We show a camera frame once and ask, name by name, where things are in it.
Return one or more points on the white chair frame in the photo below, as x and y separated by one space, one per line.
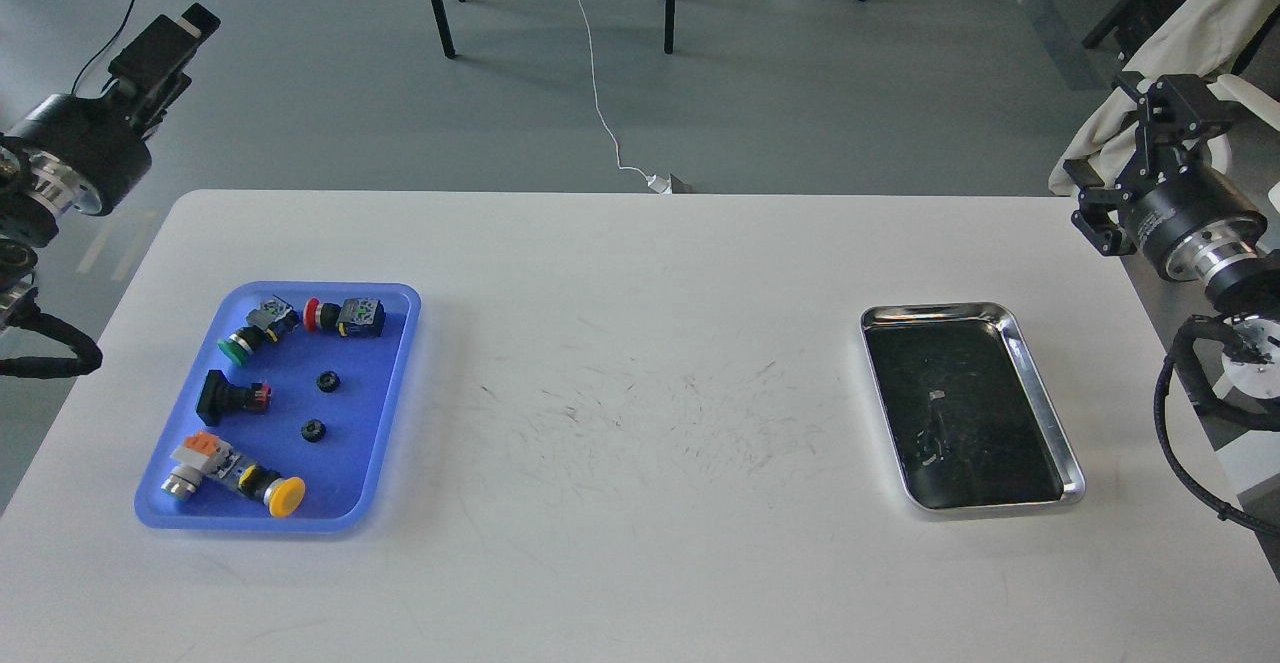
1248 154

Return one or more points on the yellow push button switch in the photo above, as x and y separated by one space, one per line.
280 495

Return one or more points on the red push button switch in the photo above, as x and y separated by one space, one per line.
359 317

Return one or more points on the silver metal tray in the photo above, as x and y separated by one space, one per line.
972 426

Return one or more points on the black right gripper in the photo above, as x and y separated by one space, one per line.
1191 223

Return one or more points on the blue plastic tray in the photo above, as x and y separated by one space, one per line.
342 471

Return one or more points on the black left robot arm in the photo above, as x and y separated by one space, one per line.
27 228

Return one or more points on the beige cloth on chair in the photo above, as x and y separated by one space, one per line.
1203 38

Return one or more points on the black selector switch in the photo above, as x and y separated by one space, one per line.
219 397

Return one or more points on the green push button switch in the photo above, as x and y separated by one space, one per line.
269 322

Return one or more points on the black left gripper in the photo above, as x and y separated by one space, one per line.
83 155

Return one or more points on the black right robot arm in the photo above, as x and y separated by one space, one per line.
1227 364

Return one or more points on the orange grey contact block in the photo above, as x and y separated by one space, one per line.
201 456

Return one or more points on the small black gear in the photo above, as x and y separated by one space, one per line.
327 381
313 431

